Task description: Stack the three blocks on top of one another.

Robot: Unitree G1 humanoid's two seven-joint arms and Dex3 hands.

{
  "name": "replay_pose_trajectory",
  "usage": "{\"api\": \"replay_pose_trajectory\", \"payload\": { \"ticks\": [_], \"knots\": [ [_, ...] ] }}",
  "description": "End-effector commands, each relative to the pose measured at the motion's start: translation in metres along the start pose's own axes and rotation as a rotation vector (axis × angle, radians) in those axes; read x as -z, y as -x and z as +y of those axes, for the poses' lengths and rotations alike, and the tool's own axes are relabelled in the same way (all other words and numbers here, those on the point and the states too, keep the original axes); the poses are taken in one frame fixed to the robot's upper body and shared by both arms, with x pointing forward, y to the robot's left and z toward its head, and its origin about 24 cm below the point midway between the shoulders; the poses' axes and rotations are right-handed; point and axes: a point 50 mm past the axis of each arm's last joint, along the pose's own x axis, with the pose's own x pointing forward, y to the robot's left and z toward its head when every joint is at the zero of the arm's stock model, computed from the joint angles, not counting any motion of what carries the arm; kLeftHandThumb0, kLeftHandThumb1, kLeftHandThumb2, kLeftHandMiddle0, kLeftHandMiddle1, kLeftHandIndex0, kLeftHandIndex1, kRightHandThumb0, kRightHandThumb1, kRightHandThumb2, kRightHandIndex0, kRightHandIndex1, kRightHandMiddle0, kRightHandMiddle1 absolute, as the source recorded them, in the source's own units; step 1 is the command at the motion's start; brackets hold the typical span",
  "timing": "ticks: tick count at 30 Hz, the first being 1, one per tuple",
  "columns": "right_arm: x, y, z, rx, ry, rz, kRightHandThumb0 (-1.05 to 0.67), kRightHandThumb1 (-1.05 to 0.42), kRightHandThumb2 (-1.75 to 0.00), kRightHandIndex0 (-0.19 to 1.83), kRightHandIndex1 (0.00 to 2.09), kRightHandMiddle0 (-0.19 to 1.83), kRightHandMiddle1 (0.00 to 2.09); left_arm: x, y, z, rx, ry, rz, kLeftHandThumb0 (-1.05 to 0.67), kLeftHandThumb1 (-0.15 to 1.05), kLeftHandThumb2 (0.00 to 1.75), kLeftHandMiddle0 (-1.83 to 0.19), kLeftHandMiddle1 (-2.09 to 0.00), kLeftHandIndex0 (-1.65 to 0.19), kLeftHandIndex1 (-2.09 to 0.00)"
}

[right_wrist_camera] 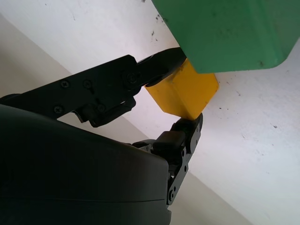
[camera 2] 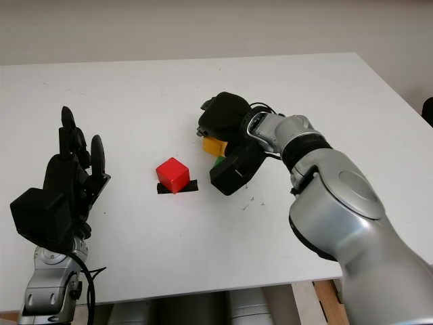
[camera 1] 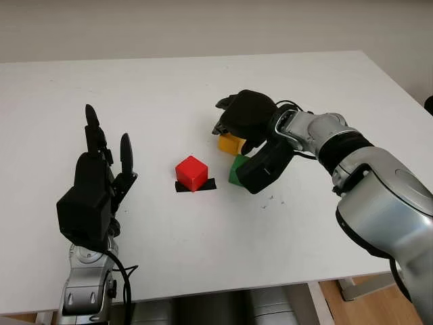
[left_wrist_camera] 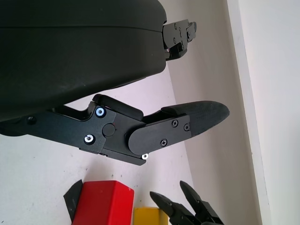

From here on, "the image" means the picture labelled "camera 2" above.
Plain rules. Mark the green wooden block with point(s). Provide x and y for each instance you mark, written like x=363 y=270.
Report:
x=219 y=161

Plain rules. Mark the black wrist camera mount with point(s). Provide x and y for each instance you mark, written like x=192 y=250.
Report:
x=40 y=216
x=236 y=172

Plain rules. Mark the grey furniture foot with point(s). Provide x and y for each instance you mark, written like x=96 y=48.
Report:
x=338 y=291

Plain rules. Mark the red wooden block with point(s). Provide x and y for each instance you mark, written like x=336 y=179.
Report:
x=170 y=174

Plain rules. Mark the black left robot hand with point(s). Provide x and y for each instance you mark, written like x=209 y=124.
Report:
x=64 y=169

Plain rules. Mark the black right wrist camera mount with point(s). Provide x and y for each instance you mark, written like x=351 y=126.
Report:
x=236 y=172

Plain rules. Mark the white table leg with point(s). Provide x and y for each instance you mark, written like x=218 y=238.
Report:
x=304 y=304

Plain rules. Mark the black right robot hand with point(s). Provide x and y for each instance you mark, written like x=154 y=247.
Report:
x=223 y=115

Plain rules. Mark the yellow wooden block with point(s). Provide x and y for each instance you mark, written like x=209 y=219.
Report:
x=213 y=145

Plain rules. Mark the grey robot lower body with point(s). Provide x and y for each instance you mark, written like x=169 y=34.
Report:
x=189 y=306

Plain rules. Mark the black chair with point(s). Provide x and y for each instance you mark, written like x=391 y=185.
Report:
x=428 y=111

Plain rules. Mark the black tape mark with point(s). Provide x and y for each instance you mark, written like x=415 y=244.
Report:
x=193 y=186

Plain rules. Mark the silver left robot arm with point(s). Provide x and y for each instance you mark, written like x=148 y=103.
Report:
x=47 y=281

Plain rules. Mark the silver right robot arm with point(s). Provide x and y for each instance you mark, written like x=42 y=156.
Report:
x=338 y=210

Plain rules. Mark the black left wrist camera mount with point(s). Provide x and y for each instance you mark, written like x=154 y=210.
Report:
x=40 y=216

